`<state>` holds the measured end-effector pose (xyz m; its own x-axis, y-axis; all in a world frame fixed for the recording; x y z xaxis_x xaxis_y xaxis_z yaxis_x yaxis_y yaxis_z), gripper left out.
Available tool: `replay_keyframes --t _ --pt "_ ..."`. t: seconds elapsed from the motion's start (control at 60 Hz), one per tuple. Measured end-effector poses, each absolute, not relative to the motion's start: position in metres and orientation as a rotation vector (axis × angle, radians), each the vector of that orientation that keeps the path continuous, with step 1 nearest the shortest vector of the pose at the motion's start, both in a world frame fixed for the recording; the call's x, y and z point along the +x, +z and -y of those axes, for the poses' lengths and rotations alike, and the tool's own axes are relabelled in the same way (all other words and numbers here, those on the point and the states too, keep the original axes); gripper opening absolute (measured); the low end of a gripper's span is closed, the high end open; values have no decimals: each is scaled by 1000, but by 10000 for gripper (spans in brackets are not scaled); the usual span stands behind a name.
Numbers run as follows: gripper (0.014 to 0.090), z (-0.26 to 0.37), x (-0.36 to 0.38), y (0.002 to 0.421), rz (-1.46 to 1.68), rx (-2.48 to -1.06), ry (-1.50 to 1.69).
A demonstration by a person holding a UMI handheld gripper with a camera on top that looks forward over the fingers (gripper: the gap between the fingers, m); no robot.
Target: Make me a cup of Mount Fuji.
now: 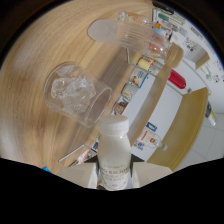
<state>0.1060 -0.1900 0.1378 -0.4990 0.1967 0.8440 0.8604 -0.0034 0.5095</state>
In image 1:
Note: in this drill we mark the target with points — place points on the red liquid glass bottle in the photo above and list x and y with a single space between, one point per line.
176 79

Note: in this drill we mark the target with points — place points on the white milk bottle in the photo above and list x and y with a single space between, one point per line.
114 156

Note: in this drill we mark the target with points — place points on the black and yellow can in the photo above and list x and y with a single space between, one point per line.
210 115

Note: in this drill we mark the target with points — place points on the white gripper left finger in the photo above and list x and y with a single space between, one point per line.
80 173

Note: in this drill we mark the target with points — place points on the yellow cup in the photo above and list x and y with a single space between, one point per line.
142 63

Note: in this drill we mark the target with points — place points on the wooden wall shelf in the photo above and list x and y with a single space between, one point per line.
201 59

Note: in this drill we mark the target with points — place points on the clear bottle with orange cap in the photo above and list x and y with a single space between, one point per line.
133 17

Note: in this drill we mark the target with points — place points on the wooden two-tier shelf rack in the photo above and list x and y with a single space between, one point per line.
190 126

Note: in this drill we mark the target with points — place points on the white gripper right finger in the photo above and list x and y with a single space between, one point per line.
150 173

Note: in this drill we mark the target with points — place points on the clear glass with ice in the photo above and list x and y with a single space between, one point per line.
75 93

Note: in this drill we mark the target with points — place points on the clear ribbed bottle tan cap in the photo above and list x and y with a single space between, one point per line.
130 33

